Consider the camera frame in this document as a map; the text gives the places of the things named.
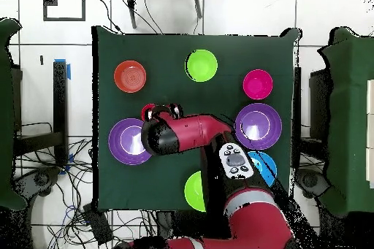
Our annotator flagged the red cup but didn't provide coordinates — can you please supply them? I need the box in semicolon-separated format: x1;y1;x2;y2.
140;102;157;121

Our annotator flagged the small green bowl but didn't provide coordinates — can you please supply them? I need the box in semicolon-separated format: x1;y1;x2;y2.
184;49;219;83

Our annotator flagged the dark green tablecloth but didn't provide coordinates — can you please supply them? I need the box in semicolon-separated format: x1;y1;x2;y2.
91;26;302;212

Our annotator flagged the orange bowl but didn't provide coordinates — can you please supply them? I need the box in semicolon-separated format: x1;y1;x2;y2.
113;60;148;94

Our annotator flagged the wide purple bowl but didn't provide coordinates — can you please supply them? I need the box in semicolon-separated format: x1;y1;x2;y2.
108;118;153;166
234;102;283;151

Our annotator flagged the large green bowl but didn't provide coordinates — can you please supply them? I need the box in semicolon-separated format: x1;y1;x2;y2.
183;170;207;212

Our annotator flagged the pink bowl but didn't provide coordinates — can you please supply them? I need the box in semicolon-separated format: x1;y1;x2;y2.
242;69;274;101

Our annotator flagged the large blue bowl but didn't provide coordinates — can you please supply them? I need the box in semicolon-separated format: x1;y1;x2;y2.
248;150;278;188

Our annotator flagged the black metal stand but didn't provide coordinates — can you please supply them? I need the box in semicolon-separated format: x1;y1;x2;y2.
12;61;69;166

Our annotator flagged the black power strip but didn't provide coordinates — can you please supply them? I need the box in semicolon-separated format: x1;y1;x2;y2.
81;203;114;245

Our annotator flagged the black grey machine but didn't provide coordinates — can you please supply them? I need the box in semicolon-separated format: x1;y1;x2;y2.
12;166;62;212

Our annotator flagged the green cloth covered table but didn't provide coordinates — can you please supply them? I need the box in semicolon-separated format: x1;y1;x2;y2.
318;26;374;218
0;18;27;212

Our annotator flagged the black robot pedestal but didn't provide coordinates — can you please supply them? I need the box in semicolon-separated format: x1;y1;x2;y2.
156;210;211;242

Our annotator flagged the thin black floor cable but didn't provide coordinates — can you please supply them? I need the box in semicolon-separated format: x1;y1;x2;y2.
93;0;123;34

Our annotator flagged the grey cable bundle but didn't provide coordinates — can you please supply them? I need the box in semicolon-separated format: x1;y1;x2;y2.
14;121;159;249

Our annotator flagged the black table frame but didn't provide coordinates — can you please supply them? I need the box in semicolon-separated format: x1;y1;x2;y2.
293;66;332;162

